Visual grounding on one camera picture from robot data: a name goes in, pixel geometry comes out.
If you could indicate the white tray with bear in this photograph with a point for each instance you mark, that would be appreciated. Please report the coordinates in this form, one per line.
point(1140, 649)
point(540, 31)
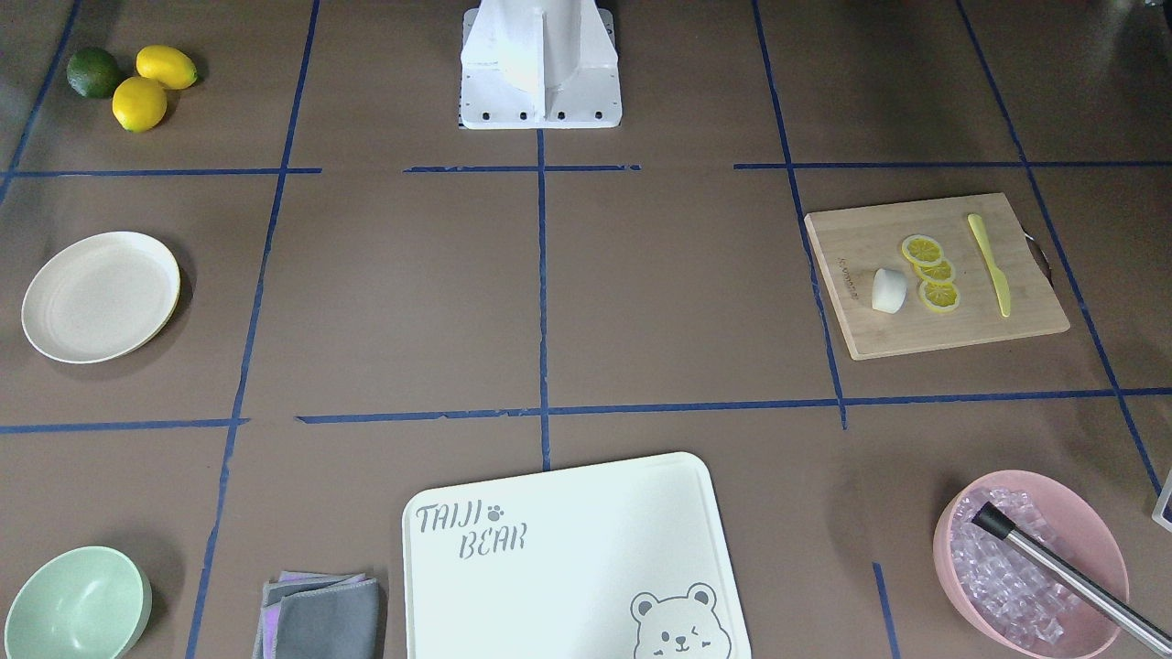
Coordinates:
point(624, 559)

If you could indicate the lemon slice bottom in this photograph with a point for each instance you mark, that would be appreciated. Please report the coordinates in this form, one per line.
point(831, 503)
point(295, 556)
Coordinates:
point(939, 298)

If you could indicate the white cup rack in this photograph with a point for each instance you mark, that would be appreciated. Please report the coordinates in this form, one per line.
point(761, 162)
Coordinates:
point(1161, 514)

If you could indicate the yellow lemon near plate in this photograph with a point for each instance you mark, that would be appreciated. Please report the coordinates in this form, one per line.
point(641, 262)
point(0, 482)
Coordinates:
point(139, 104)

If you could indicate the metal board handle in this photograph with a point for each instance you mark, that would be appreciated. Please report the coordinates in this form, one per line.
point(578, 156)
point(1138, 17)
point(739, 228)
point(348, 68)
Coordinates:
point(1040, 257)

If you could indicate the lemon slice middle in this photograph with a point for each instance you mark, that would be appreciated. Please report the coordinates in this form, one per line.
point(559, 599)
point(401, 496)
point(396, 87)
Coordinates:
point(941, 273)

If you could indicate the metal black-tipped scoop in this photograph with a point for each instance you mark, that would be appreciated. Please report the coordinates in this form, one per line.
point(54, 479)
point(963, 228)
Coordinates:
point(992, 521)

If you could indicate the lemon slice top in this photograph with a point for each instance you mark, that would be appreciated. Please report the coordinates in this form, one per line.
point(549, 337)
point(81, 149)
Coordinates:
point(922, 251)

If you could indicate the yellow plastic knife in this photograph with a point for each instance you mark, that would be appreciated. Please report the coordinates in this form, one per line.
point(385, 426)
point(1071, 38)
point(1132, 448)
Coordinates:
point(999, 280)

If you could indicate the green lime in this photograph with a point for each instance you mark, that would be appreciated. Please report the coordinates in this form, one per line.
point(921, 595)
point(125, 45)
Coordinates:
point(93, 73)

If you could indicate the yellow lemon far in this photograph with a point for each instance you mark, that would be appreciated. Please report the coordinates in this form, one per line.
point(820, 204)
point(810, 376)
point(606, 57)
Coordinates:
point(171, 68)

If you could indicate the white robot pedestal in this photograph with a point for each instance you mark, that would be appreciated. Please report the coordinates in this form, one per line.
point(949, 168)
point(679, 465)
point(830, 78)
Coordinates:
point(539, 65)

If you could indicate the lemon slice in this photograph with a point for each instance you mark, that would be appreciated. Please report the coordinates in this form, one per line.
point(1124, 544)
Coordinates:
point(922, 251)
point(941, 273)
point(939, 298)

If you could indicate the cream round plate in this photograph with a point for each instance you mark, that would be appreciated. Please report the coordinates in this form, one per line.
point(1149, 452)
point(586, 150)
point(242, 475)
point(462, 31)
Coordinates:
point(101, 298)

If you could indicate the green bowl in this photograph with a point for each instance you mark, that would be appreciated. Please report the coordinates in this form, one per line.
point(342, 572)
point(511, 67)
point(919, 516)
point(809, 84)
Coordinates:
point(90, 602)

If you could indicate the wooden cutting board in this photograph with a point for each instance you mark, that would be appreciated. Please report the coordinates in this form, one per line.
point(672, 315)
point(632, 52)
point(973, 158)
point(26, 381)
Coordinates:
point(850, 245)

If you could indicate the pink bowl with ice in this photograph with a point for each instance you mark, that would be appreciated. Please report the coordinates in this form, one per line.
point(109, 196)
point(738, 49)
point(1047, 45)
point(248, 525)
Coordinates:
point(1004, 596)

